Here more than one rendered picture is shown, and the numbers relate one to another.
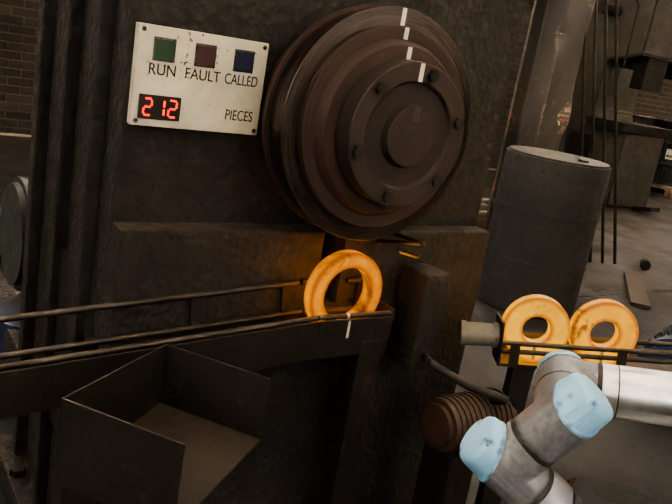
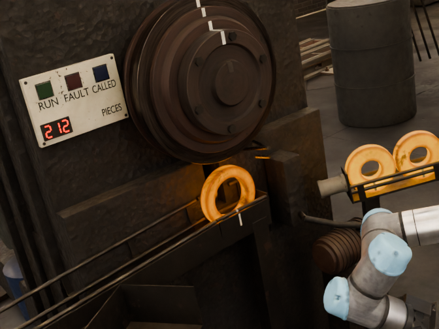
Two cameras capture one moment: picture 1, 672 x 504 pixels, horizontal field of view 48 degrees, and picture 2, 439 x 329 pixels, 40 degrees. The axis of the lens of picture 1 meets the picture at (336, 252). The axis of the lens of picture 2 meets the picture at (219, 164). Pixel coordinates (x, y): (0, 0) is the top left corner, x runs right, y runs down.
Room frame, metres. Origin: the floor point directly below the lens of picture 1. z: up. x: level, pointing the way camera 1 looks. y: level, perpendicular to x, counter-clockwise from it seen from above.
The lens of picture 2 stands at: (-0.08, -0.11, 1.48)
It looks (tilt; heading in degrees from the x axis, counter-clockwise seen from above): 21 degrees down; 3
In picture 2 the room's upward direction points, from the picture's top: 11 degrees counter-clockwise
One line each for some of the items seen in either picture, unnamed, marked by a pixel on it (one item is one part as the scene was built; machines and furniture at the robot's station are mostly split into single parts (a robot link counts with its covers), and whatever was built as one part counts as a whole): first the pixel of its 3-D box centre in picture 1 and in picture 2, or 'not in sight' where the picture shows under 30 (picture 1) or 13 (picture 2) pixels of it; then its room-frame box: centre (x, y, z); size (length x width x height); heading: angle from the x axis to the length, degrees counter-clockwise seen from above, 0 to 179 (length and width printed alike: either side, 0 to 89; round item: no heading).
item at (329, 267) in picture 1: (343, 292); (228, 196); (1.57, -0.03, 0.75); 0.18 x 0.03 x 0.18; 127
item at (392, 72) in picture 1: (403, 134); (227, 82); (1.49, -0.09, 1.12); 0.28 x 0.06 x 0.28; 126
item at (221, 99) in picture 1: (200, 82); (77, 99); (1.46, 0.31, 1.15); 0.26 x 0.02 x 0.18; 126
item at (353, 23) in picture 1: (374, 125); (206, 79); (1.57, -0.03, 1.12); 0.47 x 0.06 x 0.47; 126
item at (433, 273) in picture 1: (416, 315); (285, 188); (1.72, -0.21, 0.68); 0.11 x 0.08 x 0.24; 36
